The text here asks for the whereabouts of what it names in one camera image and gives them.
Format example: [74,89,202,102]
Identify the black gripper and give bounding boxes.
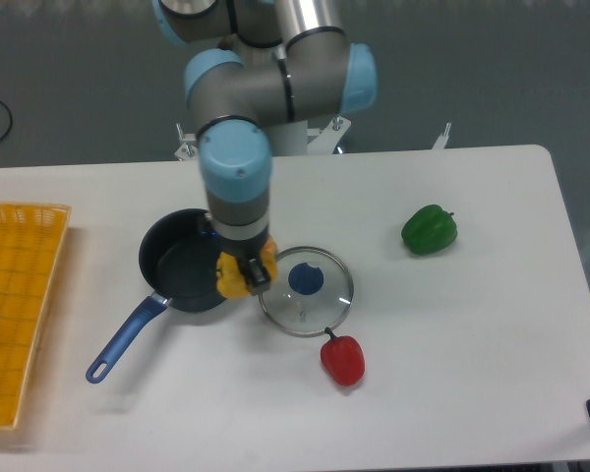
[202,227,271,295]

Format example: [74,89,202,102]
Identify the red bell pepper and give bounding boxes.
[320,327,366,387]

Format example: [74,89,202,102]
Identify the green bell pepper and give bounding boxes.
[400,205,458,256]

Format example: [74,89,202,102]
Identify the dark pot with blue handle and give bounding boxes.
[86,208,224,384]

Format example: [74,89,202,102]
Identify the yellow bell pepper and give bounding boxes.
[216,235,278,299]

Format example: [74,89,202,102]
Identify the white table clamp bracket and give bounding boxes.
[433,122,451,150]

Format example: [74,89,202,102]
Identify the yellow woven basket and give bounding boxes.
[0,202,71,430]

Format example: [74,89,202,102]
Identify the glass lid with blue knob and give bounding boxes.
[259,246,354,337]

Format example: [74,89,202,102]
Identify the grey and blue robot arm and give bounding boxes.
[152,1,378,298]

